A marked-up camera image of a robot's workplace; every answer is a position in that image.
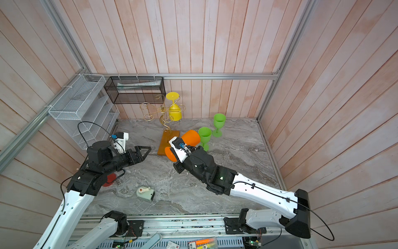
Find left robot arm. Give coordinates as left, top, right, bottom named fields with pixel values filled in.
left=34, top=141, right=152, bottom=249

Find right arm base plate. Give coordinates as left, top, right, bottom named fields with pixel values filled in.
left=223, top=217, right=267, bottom=234

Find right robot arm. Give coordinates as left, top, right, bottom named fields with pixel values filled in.
left=166, top=147, right=311, bottom=239

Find aluminium front rail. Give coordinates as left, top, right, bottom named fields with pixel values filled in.
left=69, top=210, right=282, bottom=241

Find yellow wine glass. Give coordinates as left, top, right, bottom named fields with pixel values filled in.
left=166, top=92, right=182, bottom=121

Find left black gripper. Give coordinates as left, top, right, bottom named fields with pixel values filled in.
left=103, top=146, right=152, bottom=175

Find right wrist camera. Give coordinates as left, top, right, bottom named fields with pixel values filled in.
left=165, top=137, right=191, bottom=162

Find orange wine glass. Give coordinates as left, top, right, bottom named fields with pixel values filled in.
left=165, top=130, right=201, bottom=163

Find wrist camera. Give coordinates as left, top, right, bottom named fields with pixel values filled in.
left=112, top=132, right=129, bottom=154
left=165, top=137, right=191, bottom=162

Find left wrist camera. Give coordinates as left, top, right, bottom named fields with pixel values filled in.
left=112, top=132, right=129, bottom=154

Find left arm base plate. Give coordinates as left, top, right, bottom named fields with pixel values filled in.
left=112, top=220, right=144, bottom=238

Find white wire mesh shelf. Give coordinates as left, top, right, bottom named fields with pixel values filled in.
left=49, top=74, right=119, bottom=150

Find box of coloured items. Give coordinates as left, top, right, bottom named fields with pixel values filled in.
left=188, top=237, right=218, bottom=249

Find black mesh basket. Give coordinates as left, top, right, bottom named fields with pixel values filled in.
left=104, top=76, right=166, bottom=104

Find red pencil cup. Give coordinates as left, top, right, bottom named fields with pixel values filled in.
left=103, top=173, right=117, bottom=187

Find gold rack with wooden base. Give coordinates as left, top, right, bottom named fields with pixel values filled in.
left=140, top=94, right=186, bottom=156

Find green wine glass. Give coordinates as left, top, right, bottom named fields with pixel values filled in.
left=198, top=127, right=212, bottom=151
left=212, top=113, right=226, bottom=138

